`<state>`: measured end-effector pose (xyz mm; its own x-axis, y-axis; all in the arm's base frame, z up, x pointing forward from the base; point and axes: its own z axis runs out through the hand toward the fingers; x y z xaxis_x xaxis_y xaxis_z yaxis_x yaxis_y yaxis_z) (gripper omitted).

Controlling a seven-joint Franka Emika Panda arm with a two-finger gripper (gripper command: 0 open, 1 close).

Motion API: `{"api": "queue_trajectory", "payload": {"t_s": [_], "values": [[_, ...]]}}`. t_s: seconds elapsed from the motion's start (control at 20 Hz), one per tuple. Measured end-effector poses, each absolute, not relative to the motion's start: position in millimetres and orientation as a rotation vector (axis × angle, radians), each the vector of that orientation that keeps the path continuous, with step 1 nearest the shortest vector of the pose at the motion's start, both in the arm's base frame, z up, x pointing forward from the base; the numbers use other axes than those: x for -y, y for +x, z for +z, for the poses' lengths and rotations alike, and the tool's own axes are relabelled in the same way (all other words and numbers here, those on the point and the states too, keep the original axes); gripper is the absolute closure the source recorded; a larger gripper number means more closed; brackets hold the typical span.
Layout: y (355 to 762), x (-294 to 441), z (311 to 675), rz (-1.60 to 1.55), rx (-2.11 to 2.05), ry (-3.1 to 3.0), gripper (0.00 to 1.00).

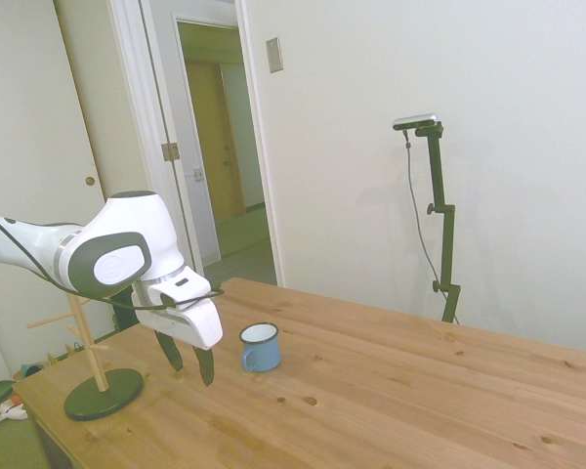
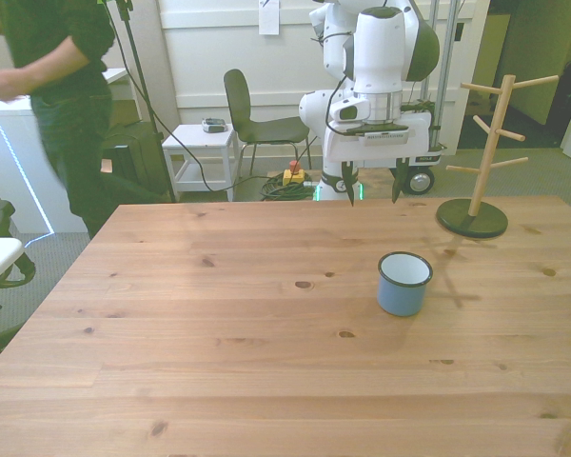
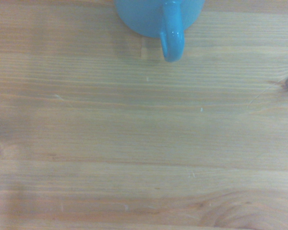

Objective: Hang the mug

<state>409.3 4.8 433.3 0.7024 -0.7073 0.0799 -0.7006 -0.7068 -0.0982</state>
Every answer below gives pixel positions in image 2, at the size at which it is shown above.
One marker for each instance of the small grey handheld device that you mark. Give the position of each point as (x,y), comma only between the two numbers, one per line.
(213,126)

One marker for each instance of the white desk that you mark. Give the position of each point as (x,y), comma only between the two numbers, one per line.
(119,78)

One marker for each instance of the silver metal frame posts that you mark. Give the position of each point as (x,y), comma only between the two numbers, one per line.
(445,57)

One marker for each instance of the yellow emergency stop box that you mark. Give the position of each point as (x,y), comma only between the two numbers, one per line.
(292,177)

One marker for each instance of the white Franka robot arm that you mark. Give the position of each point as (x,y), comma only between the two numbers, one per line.
(378,47)

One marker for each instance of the white paper sheet on wall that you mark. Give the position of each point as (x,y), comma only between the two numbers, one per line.
(269,16)

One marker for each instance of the black tripod stand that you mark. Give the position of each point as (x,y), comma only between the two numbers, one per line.
(145,105)

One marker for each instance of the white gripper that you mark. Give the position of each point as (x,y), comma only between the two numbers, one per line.
(380,150)

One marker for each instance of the white side table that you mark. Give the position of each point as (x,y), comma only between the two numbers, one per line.
(197,136)

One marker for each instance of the dark plastic chair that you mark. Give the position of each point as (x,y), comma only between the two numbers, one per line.
(240,100)

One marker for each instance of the black suitcase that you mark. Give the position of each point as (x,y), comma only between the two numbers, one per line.
(133,157)

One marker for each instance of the person in dark clothes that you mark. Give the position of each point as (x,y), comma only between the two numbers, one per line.
(71,119)

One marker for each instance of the wooden mug tree stand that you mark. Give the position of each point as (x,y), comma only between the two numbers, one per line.
(473,222)

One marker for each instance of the white cabinet with light strip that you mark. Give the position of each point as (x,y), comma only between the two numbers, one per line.
(9,166)

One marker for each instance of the blue enamel mug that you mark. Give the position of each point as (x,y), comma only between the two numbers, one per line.
(402,300)

